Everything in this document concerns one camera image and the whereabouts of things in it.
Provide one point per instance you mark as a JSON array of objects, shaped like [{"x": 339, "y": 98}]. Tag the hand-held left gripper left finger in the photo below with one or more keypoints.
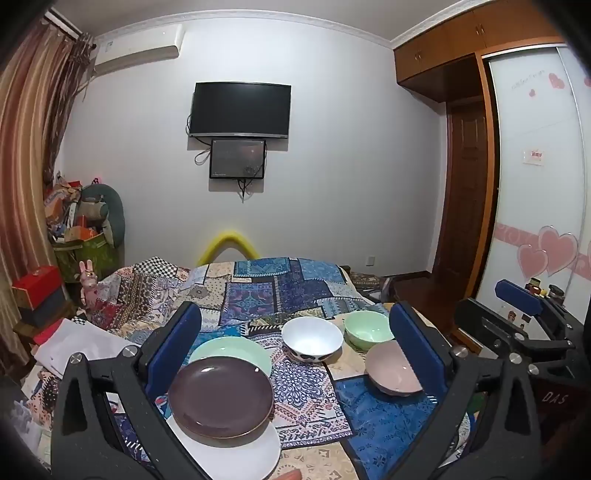
[{"x": 176, "y": 345}]

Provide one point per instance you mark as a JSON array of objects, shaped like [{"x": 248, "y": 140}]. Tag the white plate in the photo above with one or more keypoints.
[{"x": 249, "y": 454}]

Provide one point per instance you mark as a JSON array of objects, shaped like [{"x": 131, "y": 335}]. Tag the green plate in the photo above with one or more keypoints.
[{"x": 231, "y": 350}]

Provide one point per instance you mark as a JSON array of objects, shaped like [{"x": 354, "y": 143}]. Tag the yellow foam tube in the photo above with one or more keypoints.
[{"x": 226, "y": 234}]

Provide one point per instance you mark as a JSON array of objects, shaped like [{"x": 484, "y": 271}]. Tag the white air conditioner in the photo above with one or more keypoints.
[{"x": 138, "y": 48}]

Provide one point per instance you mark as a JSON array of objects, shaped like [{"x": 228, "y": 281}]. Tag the dark grey box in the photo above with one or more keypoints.
[{"x": 48, "y": 309}]

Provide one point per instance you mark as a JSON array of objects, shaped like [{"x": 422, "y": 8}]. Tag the green bag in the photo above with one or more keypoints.
[{"x": 92, "y": 256}]

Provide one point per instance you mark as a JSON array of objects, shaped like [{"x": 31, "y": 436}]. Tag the pink bunny toy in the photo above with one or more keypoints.
[{"x": 87, "y": 281}]

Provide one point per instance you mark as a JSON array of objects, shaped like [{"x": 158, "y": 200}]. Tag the pile of boxes and papers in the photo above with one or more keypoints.
[{"x": 62, "y": 207}]

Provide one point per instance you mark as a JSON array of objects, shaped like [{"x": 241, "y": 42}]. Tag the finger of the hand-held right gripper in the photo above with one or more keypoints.
[
  {"x": 517, "y": 295},
  {"x": 480, "y": 323}
]

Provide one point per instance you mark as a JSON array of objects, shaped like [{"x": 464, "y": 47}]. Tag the white cloth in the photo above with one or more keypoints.
[{"x": 78, "y": 346}]

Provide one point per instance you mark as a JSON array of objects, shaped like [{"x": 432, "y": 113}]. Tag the white bowl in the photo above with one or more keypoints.
[{"x": 311, "y": 337}]

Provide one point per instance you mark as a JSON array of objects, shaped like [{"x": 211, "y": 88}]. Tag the wooden door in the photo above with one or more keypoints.
[{"x": 466, "y": 184}]

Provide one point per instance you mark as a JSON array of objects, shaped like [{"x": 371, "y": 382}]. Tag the grey-green curved pillow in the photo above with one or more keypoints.
[{"x": 115, "y": 207}]

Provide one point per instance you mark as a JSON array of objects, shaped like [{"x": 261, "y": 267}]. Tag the dark patterned cloth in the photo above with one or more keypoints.
[{"x": 364, "y": 281}]

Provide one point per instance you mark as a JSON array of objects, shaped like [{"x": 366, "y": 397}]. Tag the red box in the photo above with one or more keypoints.
[{"x": 37, "y": 286}]

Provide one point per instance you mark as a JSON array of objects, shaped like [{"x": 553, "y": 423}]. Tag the small black wall monitor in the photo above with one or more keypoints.
[{"x": 238, "y": 158}]

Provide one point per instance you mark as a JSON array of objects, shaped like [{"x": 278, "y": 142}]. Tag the patchwork blanket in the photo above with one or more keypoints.
[{"x": 277, "y": 286}]

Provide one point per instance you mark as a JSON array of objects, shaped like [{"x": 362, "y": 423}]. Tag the brown plate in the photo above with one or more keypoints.
[{"x": 219, "y": 397}]

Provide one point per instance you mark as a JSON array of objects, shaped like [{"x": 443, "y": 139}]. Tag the dark glass jar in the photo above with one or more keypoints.
[{"x": 555, "y": 293}]

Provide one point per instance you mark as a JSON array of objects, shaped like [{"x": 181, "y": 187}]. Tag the wooden wardrobe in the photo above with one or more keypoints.
[{"x": 438, "y": 60}]

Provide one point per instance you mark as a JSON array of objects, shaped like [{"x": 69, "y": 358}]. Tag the black wall television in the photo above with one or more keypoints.
[{"x": 240, "y": 110}]

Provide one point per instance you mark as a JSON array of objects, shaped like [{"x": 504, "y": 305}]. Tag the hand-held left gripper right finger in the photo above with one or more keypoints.
[{"x": 415, "y": 355}]

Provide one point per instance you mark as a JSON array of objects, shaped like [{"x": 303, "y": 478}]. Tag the pink bowl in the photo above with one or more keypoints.
[{"x": 392, "y": 369}]

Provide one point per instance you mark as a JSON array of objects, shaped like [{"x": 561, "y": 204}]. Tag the striped brown curtain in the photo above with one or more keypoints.
[{"x": 27, "y": 161}]

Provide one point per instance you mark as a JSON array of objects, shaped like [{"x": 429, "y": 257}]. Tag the white sliding wardrobe door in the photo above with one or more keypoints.
[{"x": 531, "y": 207}]

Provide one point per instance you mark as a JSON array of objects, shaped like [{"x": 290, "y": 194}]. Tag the green bowl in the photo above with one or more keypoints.
[{"x": 369, "y": 327}]

